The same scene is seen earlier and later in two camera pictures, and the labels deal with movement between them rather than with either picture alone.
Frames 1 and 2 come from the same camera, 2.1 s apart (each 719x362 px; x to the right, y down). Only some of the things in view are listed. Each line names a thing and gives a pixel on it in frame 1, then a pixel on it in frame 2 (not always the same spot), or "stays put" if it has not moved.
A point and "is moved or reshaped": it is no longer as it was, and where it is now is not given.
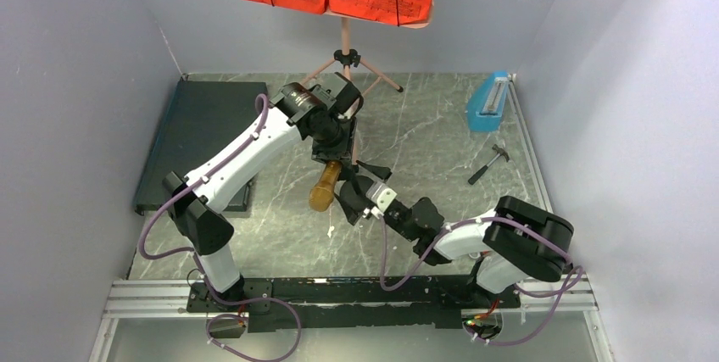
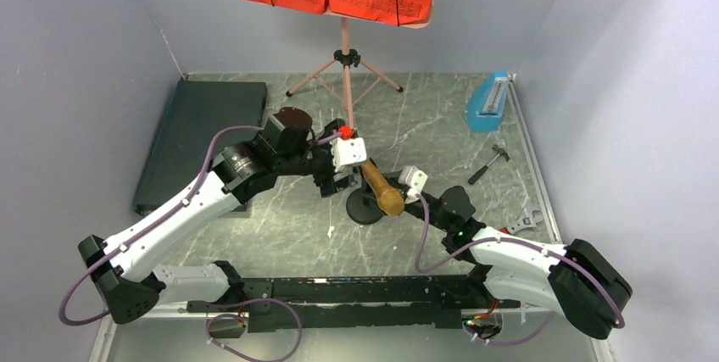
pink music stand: x=348 y=58 stays put
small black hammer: x=473 y=178 stays put
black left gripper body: x=337 y=142 -> x=317 y=159
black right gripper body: x=395 y=219 -> x=433 y=219
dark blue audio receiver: x=206 y=118 stays put
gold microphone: x=321 y=195 is moved or reshaped
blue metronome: x=484 y=110 stays put
